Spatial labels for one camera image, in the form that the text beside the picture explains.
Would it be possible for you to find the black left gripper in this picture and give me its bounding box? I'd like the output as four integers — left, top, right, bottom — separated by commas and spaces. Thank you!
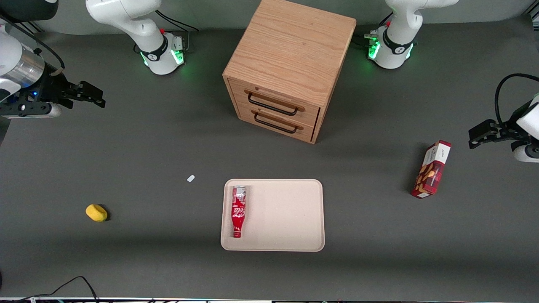
468, 100, 532, 150

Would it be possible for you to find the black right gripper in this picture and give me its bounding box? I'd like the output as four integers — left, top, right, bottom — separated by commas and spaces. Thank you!
36, 72, 106, 109

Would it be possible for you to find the red coke bottle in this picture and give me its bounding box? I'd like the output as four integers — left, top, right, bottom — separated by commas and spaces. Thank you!
231, 186, 248, 239

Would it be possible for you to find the beige plastic tray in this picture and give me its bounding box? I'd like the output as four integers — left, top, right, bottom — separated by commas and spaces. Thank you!
220, 179, 326, 252

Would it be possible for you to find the red snack box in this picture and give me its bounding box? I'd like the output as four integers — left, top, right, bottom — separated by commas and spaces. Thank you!
411, 140, 452, 199

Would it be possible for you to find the yellow lemon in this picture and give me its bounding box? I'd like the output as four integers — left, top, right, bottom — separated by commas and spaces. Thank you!
85, 204, 108, 222

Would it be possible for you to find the wooden drawer front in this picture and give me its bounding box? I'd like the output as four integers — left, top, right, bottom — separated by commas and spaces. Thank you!
237, 104, 317, 143
229, 78, 321, 128

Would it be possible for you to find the wooden drawer cabinet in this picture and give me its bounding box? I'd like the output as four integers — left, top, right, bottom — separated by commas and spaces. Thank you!
222, 0, 357, 144

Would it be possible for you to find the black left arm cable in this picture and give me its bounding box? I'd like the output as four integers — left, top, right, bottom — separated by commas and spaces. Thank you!
494, 73, 539, 125

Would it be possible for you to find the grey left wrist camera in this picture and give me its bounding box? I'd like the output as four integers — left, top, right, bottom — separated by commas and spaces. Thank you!
511, 141, 539, 164

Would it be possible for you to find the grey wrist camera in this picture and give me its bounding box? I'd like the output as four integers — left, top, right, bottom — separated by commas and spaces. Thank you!
511, 141, 539, 164
0, 102, 62, 119

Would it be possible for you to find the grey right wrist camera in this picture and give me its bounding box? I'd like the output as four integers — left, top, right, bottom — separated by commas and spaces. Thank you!
0, 102, 62, 119

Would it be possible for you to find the aluminium frame rail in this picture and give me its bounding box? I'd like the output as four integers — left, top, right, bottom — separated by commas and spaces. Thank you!
17, 20, 43, 34

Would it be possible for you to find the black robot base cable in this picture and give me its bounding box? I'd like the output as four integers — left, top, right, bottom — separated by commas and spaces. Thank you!
155, 9, 200, 51

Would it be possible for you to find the black metal drawer handle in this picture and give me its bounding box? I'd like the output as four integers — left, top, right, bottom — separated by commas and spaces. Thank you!
254, 113, 298, 134
247, 93, 299, 116

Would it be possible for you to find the black cable at table edge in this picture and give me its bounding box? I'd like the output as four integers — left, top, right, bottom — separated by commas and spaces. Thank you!
13, 276, 100, 303

